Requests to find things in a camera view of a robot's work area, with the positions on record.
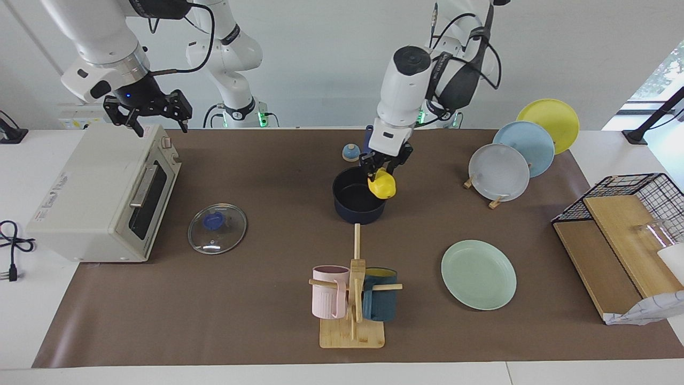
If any white toaster oven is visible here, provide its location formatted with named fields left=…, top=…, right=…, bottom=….
left=26, top=123, right=182, bottom=264

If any dark blue saucepan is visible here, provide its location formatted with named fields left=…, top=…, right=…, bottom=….
left=332, top=125, right=388, bottom=225

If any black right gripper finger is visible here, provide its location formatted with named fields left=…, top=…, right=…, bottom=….
left=165, top=89, right=193, bottom=134
left=103, top=95, right=145, bottom=138

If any white power strip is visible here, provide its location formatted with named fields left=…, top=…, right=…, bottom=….
left=57, top=104, right=108, bottom=131

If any mint green plate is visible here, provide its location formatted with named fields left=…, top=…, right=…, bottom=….
left=441, top=240, right=517, bottom=311

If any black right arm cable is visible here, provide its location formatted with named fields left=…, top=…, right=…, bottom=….
left=149, top=0, right=216, bottom=76

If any clear glass cup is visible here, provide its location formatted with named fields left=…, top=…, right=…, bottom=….
left=633, top=218, right=682, bottom=253

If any black base cable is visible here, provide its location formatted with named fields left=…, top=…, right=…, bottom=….
left=202, top=103, right=226, bottom=129

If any yellow plate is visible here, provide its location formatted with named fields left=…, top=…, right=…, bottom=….
left=516, top=98, right=580, bottom=156

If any wooden plate rack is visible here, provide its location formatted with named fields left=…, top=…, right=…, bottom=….
left=463, top=176, right=506, bottom=210

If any glass lid with blue knob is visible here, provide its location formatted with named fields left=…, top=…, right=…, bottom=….
left=187, top=203, right=248, bottom=256

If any black wire basket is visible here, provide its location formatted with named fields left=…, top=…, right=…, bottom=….
left=551, top=173, right=684, bottom=244

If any wooden mug rack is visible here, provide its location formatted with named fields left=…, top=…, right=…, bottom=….
left=308, top=224, right=403, bottom=349

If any wooden base board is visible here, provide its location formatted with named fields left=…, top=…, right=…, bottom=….
left=553, top=220, right=643, bottom=320

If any pink ribbed mug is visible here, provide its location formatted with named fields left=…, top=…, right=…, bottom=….
left=312, top=265, right=351, bottom=320

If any white checkered cloth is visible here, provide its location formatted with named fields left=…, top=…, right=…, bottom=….
left=603, top=291, right=684, bottom=326

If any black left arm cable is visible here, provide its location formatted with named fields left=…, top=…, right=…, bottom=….
left=430, top=0, right=503, bottom=93

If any brown table mat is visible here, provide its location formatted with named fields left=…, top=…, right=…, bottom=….
left=31, top=128, right=684, bottom=368

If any dark teal mug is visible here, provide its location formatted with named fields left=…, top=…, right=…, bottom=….
left=362, top=267, right=398, bottom=322

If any black power cord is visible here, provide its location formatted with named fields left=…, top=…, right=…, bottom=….
left=0, top=220, right=37, bottom=283

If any white cup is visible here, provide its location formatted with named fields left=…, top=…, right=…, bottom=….
left=656, top=245, right=684, bottom=286

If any wooden shelf board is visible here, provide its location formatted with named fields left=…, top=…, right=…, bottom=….
left=582, top=195, right=684, bottom=299

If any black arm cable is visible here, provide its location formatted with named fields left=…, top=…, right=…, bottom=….
left=430, top=0, right=503, bottom=93
left=149, top=0, right=216, bottom=76

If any pale grey plate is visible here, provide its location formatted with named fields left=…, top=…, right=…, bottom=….
left=469, top=143, right=531, bottom=202

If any black clamp mount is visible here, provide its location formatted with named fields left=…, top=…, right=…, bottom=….
left=0, top=110, right=29, bottom=145
left=621, top=86, right=684, bottom=145

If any light blue plate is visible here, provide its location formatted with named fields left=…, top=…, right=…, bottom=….
left=492, top=121, right=555, bottom=178

